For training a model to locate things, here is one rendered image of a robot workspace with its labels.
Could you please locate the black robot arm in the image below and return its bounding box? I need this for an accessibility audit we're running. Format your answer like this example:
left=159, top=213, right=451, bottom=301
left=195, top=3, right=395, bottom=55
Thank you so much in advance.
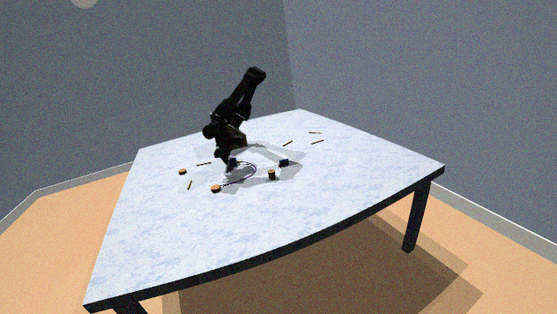
left=202, top=66, right=266, bottom=146

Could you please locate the small wooden cylinder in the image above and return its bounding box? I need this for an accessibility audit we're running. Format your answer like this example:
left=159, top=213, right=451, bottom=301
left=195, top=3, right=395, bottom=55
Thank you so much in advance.
left=268, top=169, right=276, bottom=180

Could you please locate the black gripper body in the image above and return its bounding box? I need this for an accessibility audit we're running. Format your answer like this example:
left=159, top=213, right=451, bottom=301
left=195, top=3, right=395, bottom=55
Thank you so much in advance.
left=214, top=131, right=229, bottom=158

